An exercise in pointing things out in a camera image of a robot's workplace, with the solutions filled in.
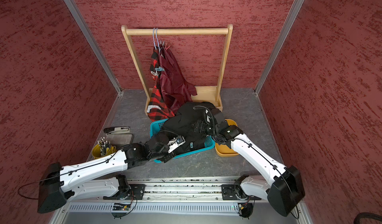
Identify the blue wire hanger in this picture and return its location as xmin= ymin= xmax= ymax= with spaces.
xmin=152 ymin=28 xmax=160 ymax=52

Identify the black stapler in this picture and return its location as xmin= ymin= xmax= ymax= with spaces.
xmin=103 ymin=126 xmax=130 ymax=135

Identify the wooden clothes rack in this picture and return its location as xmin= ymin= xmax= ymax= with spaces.
xmin=121 ymin=24 xmax=233 ymax=113

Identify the grey metal tin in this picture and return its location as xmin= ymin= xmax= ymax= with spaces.
xmin=105 ymin=133 xmax=134 ymax=147

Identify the yellow cup with tools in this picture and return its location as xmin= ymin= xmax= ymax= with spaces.
xmin=92 ymin=137 xmax=116 ymax=159

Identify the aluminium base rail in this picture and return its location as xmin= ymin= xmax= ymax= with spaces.
xmin=50 ymin=176 xmax=305 ymax=216

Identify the red black plaid shirt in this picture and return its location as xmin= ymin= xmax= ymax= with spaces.
xmin=146 ymin=48 xmax=174 ymax=122

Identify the black long-sleeve shirt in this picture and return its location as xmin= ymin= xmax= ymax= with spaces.
xmin=160 ymin=102 xmax=220 ymax=155

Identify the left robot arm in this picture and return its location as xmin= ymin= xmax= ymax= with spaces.
xmin=37 ymin=132 xmax=186 ymax=214

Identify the teal plastic basket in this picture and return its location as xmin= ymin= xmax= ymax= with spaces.
xmin=150 ymin=119 xmax=215 ymax=159

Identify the yellow plastic tray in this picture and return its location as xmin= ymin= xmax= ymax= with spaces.
xmin=214 ymin=119 xmax=239 ymax=157

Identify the maroon satin shirt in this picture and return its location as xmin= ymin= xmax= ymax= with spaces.
xmin=159 ymin=47 xmax=197 ymax=113

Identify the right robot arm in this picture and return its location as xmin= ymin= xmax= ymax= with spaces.
xmin=193 ymin=105 xmax=305 ymax=218

